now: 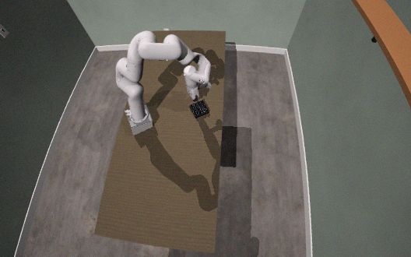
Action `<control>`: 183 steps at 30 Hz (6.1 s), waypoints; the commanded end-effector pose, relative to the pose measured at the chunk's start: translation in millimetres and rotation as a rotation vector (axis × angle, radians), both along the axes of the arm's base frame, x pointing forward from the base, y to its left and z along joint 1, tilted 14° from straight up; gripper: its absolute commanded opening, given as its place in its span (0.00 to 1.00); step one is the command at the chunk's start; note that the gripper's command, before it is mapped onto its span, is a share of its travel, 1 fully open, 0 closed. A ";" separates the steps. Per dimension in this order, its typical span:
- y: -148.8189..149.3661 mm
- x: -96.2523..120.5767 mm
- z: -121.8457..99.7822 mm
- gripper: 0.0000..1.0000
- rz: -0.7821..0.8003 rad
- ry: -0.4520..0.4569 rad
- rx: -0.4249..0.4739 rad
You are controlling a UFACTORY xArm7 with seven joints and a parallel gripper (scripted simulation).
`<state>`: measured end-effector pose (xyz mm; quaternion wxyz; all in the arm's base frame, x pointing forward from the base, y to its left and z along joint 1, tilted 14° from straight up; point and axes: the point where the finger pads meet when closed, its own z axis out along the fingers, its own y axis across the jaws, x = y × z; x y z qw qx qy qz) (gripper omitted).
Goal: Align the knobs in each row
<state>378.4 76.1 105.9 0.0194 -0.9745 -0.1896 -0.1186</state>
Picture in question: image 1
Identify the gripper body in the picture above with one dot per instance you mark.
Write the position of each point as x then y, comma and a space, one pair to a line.
193, 92

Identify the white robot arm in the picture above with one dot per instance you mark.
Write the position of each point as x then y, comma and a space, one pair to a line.
148, 49

